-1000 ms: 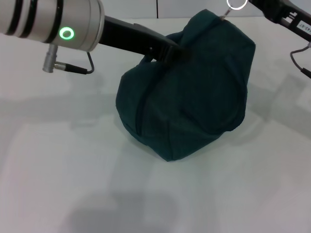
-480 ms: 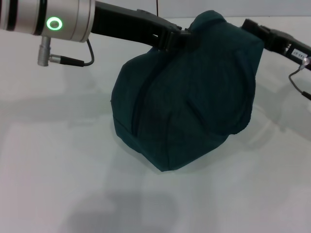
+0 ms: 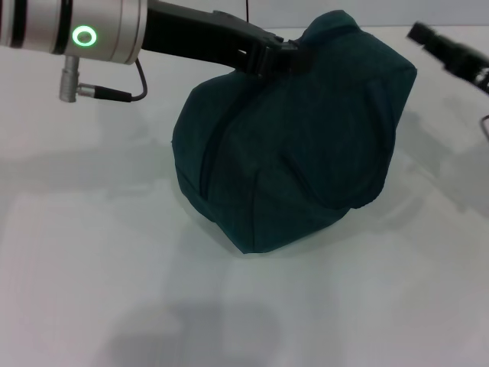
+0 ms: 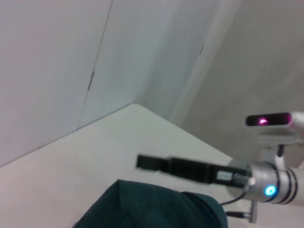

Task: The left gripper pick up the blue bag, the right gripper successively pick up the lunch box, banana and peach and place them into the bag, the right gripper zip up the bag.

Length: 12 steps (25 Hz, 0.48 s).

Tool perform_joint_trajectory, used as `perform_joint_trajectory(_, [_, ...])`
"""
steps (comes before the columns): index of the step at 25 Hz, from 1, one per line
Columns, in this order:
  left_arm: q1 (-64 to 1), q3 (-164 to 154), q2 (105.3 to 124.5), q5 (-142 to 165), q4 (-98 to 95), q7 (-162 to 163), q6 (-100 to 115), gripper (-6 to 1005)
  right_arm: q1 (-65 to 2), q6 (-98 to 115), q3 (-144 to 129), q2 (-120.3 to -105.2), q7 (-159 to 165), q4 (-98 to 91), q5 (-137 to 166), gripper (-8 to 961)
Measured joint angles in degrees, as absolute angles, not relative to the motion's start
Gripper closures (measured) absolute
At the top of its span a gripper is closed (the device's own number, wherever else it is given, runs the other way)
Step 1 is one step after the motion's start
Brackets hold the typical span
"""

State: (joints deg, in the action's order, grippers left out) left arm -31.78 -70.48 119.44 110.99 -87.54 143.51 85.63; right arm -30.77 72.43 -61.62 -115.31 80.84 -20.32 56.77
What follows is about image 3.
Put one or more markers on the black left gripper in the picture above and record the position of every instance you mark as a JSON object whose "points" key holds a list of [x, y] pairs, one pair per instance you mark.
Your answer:
{"points": [[202, 38]]}

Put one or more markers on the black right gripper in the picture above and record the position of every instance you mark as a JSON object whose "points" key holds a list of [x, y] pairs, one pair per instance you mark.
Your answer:
{"points": [[466, 61]]}

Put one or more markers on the dark teal insulated lunch bag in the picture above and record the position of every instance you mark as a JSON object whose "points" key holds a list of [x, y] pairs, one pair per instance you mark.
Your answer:
{"points": [[298, 153]]}

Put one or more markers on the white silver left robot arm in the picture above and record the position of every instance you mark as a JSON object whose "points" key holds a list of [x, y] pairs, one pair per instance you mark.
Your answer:
{"points": [[57, 26]]}

